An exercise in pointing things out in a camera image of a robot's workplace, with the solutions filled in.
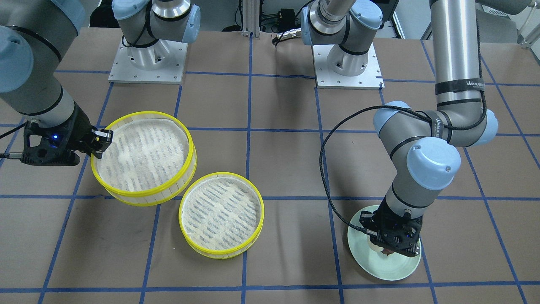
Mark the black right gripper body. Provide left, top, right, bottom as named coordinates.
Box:
left=20, top=105, right=98, bottom=166

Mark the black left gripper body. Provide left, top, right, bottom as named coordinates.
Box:
left=359, top=199, right=422, bottom=258

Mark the yellow steamer layer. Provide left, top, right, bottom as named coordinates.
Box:
left=178, top=172, right=265, bottom=259
left=90, top=111, right=197, bottom=206

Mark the white steamed bun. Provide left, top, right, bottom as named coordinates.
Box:
left=367, top=238, right=384, bottom=252

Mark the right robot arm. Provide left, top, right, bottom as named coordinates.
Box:
left=0, top=0, right=201, bottom=166

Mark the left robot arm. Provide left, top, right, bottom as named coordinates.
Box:
left=344, top=0, right=498, bottom=257

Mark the light green plate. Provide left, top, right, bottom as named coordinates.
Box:
left=347, top=227, right=422, bottom=281

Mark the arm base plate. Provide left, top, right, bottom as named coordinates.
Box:
left=312, top=44, right=385, bottom=90
left=108, top=38, right=188, bottom=84

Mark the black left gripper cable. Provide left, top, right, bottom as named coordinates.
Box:
left=319, top=104, right=486, bottom=233

